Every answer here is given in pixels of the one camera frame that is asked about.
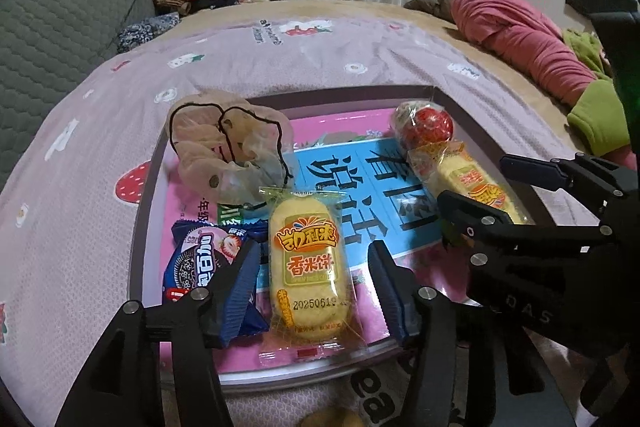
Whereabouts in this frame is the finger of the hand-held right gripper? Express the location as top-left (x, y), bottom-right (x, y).
top-left (437, 190), bottom-right (606, 268)
top-left (500, 153), bottom-right (601, 208)

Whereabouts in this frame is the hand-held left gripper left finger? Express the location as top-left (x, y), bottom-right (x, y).
top-left (55, 239), bottom-right (263, 427)

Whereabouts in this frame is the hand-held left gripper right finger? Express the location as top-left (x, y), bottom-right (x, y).
top-left (367, 239), bottom-right (576, 427)

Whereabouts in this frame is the yellow rice cracker packet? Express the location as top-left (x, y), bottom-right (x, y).
top-left (407, 142), bottom-right (531, 225)
top-left (257, 186), bottom-right (366, 360)

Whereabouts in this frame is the blue cookie packet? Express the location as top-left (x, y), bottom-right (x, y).
top-left (162, 219), bottom-right (271, 338)

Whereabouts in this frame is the dark shallow tray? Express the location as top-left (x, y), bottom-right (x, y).
top-left (127, 84), bottom-right (601, 395)

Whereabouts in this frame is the green blanket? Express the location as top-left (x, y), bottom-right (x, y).
top-left (562, 29), bottom-right (632, 156)

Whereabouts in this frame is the red wrapped ball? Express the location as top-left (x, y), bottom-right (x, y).
top-left (390, 101), bottom-right (455, 152)

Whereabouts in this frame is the pink and blue book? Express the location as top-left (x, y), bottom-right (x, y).
top-left (165, 109), bottom-right (541, 375)

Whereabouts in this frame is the pink blanket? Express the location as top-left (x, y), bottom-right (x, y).
top-left (450, 0), bottom-right (640, 168)

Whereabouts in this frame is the brown cloth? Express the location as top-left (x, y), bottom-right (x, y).
top-left (402, 0), bottom-right (456, 22)

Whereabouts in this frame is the blue patterned cloth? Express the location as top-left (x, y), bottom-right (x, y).
top-left (117, 12), bottom-right (181, 54)

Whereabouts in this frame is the beige mesh drawstring bag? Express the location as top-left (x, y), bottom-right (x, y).
top-left (167, 91), bottom-right (297, 208)

